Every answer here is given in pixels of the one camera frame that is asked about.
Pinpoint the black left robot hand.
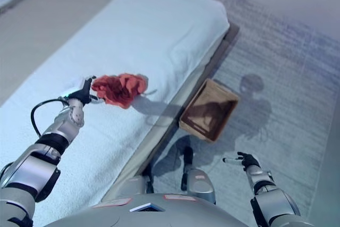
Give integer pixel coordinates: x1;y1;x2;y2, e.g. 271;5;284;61
63;75;102;105

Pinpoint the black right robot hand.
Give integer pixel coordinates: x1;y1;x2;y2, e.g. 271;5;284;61
222;152;261;171

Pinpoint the red cloth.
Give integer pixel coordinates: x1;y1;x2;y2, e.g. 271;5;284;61
91;72;149;110

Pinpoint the white bed mattress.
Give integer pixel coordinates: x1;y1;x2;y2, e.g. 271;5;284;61
0;0;231;227

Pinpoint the silver right robot leg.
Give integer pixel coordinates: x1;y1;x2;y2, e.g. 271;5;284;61
180;146;216;206

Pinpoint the silver robot leg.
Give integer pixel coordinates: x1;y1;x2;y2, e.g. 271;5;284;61
180;146;216;206
121;163;155;198

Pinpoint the brown cardboard box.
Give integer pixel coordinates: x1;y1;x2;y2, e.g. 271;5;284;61
178;78;240;143

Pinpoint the grey patterned rug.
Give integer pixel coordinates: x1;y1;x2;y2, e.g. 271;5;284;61
152;0;340;220

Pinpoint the silver left robot leg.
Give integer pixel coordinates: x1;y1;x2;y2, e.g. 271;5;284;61
121;163;155;198

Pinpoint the silver robot torso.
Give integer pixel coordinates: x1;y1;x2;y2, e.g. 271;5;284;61
41;193;262;227

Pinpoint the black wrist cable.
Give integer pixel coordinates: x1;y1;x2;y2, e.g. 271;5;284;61
30;95;70;139

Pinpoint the grey bed frame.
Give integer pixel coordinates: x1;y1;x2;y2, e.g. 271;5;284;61
101;22;240;203

